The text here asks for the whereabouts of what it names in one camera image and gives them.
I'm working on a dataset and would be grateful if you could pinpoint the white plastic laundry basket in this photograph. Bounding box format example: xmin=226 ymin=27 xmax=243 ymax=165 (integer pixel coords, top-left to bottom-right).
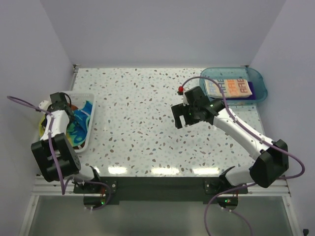
xmin=32 ymin=91 xmax=96 ymax=154

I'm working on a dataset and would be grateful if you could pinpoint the blue towel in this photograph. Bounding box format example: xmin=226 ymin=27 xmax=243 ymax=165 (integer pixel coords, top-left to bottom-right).
xmin=66 ymin=101 xmax=93 ymax=149

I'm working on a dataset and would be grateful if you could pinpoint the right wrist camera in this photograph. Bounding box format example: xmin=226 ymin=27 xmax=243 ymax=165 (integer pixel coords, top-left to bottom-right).
xmin=177 ymin=86 xmax=185 ymax=95

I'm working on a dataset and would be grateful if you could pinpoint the colourful printed towel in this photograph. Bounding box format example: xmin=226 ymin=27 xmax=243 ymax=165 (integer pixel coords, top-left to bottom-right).
xmin=205 ymin=79 xmax=252 ymax=98

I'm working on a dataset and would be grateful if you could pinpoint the purple towel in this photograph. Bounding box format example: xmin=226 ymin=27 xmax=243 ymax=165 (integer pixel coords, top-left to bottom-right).
xmin=216 ymin=79 xmax=255 ymax=100

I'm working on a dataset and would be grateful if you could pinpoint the yellow green patterned towel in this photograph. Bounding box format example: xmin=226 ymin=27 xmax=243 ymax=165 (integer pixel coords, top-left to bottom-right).
xmin=38 ymin=115 xmax=47 ymax=137

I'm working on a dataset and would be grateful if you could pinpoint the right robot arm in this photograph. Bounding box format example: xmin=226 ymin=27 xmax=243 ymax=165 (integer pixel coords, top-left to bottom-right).
xmin=171 ymin=87 xmax=288 ymax=193

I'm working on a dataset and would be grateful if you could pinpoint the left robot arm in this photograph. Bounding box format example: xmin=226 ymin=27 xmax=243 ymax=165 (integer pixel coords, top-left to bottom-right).
xmin=31 ymin=92 xmax=102 ymax=194

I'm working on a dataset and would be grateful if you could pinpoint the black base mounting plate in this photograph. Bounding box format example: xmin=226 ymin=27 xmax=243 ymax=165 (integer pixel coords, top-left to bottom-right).
xmin=73 ymin=176 xmax=247 ymax=206

